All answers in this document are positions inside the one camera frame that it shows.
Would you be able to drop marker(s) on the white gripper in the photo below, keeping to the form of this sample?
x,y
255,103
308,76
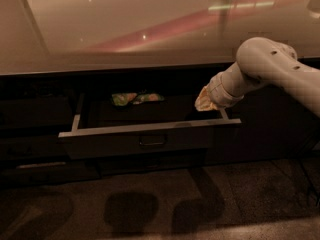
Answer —
x,y
215,90

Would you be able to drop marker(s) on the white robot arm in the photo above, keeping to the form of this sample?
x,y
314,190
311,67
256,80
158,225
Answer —
x,y
260,62

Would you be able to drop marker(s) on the dark cabinet door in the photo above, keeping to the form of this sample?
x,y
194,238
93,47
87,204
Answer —
x,y
273,126

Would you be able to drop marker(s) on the green floral packet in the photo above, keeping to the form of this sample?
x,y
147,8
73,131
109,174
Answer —
x,y
125,99

